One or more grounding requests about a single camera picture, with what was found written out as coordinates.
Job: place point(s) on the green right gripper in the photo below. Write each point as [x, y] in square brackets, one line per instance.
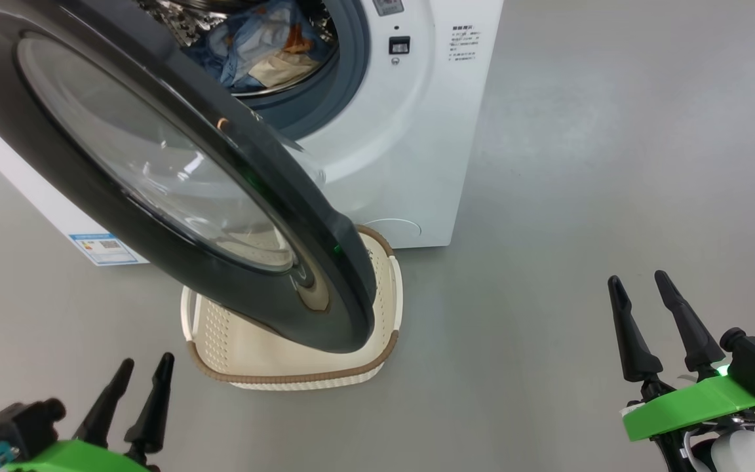
[692, 406]

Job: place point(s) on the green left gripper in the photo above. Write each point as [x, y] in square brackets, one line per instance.
[69, 459]

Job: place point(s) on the black rimmed glass washer door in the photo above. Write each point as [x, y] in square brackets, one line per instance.
[286, 196]

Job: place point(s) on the blue garment with cream lining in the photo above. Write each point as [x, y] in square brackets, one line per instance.
[286, 69]

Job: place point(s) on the cream perforated laundry basket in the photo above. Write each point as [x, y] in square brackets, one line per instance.
[286, 368]

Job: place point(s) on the black door lock slot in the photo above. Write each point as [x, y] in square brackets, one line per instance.
[398, 45]

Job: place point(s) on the grey rubber door gasket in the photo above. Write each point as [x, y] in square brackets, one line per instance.
[345, 72]

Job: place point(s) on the blue energy label sticker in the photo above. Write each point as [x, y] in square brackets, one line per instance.
[103, 249]

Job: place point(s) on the round white filter cover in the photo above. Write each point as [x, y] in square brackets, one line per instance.
[397, 229]

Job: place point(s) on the printed text label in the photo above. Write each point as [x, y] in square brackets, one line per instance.
[466, 42]

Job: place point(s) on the blue orange crumpled cloth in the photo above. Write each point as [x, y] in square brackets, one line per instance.
[181, 23]

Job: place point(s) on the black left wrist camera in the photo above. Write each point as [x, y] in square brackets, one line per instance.
[20, 423]

